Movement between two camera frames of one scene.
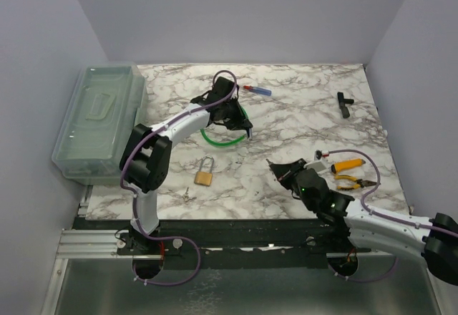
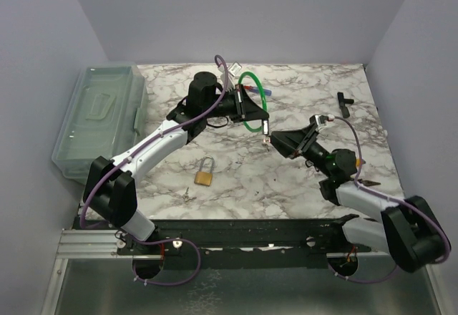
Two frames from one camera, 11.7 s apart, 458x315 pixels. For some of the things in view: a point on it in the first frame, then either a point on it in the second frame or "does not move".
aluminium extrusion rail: x=91 y=243 does not move
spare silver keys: x=186 y=196 does not move
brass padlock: x=204 y=178 does not move
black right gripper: x=284 y=172 → x=291 y=142
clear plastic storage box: x=108 y=99 does not move
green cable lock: x=226 y=144 → x=263 y=95
